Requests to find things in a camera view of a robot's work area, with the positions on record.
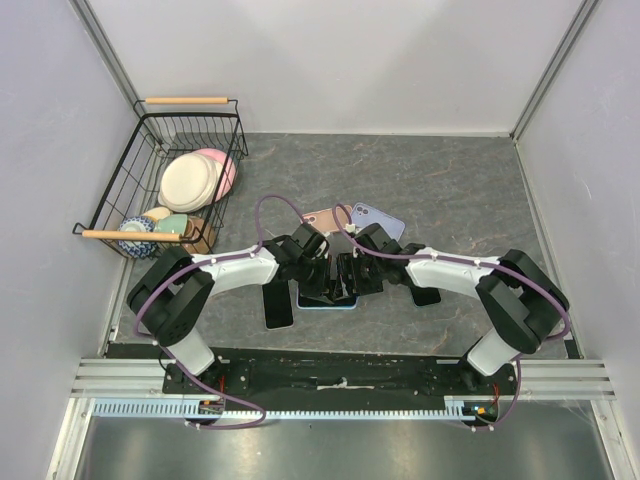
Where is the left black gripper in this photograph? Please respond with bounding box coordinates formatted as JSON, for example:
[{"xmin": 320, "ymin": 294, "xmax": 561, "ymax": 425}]
[{"xmin": 294, "ymin": 254, "xmax": 334, "ymax": 304}]

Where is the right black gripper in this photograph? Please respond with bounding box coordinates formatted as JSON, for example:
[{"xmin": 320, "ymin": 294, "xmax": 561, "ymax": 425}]
[{"xmin": 335, "ymin": 252, "xmax": 386, "ymax": 300}]

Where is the light blue phone case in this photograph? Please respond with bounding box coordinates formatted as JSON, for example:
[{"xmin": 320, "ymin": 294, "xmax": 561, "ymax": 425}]
[{"xmin": 296, "ymin": 290, "xmax": 358, "ymax": 310}]

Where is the blue phone black screen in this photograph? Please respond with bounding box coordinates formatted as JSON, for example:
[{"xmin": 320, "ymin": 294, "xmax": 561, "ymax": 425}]
[{"xmin": 297, "ymin": 296, "xmax": 357, "ymax": 310}]

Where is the purple phone case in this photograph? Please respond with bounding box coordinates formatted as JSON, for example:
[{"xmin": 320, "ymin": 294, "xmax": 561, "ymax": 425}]
[{"xmin": 351, "ymin": 202, "xmax": 405, "ymax": 241}]

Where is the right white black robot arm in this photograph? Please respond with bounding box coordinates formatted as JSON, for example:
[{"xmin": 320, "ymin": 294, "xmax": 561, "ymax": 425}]
[{"xmin": 343, "ymin": 224, "xmax": 570, "ymax": 394}]

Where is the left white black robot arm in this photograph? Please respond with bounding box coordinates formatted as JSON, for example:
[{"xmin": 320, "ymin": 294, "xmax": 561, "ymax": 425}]
[{"xmin": 127, "ymin": 223, "xmax": 328, "ymax": 393}]

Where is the white phone black screen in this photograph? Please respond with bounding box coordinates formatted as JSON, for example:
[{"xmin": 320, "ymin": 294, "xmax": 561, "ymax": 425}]
[{"xmin": 262, "ymin": 282, "xmax": 294, "ymax": 330}]

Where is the pink phone case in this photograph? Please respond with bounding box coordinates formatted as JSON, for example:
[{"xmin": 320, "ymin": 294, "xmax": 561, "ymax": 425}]
[{"xmin": 303, "ymin": 205, "xmax": 352, "ymax": 234}]

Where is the dark green phone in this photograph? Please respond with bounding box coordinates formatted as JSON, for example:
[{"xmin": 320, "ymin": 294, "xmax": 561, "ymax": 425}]
[{"xmin": 410, "ymin": 287, "xmax": 441, "ymax": 307}]

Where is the brown cup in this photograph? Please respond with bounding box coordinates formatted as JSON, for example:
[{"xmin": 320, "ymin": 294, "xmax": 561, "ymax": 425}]
[{"xmin": 182, "ymin": 216, "xmax": 217, "ymax": 254}]

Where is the pink plate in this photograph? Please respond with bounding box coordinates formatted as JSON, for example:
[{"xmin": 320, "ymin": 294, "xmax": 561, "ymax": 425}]
[{"xmin": 196, "ymin": 148, "xmax": 237, "ymax": 202}]

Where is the green cup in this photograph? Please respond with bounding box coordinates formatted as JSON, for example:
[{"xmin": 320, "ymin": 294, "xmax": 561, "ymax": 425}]
[{"xmin": 154, "ymin": 213, "xmax": 189, "ymax": 243}]

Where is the cream plate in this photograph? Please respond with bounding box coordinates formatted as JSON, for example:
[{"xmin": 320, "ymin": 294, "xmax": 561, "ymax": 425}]
[{"xmin": 158, "ymin": 153, "xmax": 221, "ymax": 213}]

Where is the cream small bowl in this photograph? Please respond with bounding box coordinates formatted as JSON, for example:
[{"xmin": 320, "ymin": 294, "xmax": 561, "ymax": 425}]
[{"xmin": 142, "ymin": 206, "xmax": 172, "ymax": 223}]

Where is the blue patterned bowl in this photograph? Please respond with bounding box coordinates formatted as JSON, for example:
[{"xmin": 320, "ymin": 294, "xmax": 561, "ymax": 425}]
[{"xmin": 118, "ymin": 216, "xmax": 157, "ymax": 259}]

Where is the grey cable duct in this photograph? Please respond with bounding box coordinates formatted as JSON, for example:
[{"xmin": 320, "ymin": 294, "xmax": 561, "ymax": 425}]
[{"xmin": 92, "ymin": 398, "xmax": 487, "ymax": 424}]

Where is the black wire basket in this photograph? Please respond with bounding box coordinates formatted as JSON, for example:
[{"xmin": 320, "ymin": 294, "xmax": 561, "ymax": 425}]
[{"xmin": 73, "ymin": 98, "xmax": 248, "ymax": 259}]

